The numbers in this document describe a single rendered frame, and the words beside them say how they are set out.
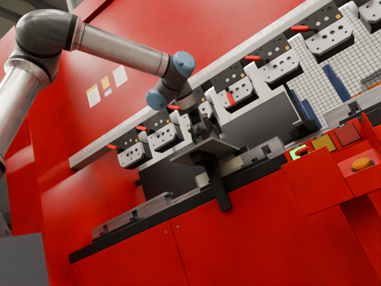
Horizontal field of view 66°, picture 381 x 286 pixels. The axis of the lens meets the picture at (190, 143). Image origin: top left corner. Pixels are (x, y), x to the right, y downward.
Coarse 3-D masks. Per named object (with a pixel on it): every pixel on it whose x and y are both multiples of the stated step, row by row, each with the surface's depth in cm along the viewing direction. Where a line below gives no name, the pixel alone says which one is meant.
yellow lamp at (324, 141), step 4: (324, 136) 77; (328, 136) 77; (316, 140) 78; (320, 140) 78; (324, 140) 77; (328, 140) 77; (312, 144) 78; (316, 144) 78; (320, 144) 77; (324, 144) 77; (328, 144) 76; (332, 144) 76; (316, 148) 78; (328, 148) 76; (332, 148) 76
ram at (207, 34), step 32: (128, 0) 165; (160, 0) 153; (192, 0) 142; (224, 0) 133; (256, 0) 125; (288, 0) 118; (320, 0) 112; (128, 32) 161; (160, 32) 149; (192, 32) 139; (224, 32) 130; (256, 32) 123; (288, 32) 119; (64, 64) 185; (96, 64) 170; (224, 64) 128; (64, 96) 179; (128, 96) 153; (64, 128) 174; (96, 128) 161; (128, 128) 149
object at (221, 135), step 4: (212, 120) 129; (216, 120) 128; (216, 124) 128; (220, 124) 129; (220, 128) 127; (220, 132) 127; (204, 136) 130; (208, 136) 129; (220, 136) 127; (224, 136) 126
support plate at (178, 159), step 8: (200, 144) 100; (208, 144) 101; (216, 144) 104; (224, 144) 107; (184, 152) 102; (192, 152) 103; (208, 152) 109; (216, 152) 112; (224, 152) 116; (232, 152) 119; (176, 160) 105; (184, 160) 108
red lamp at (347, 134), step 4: (348, 124) 75; (352, 124) 74; (340, 128) 76; (344, 128) 75; (348, 128) 75; (352, 128) 74; (336, 132) 76; (340, 132) 76; (344, 132) 75; (348, 132) 75; (352, 132) 74; (356, 132) 74; (340, 136) 75; (344, 136) 75; (348, 136) 74; (352, 136) 74; (356, 136) 74; (340, 140) 75; (344, 140) 75; (348, 140) 74; (352, 140) 74; (344, 144) 75
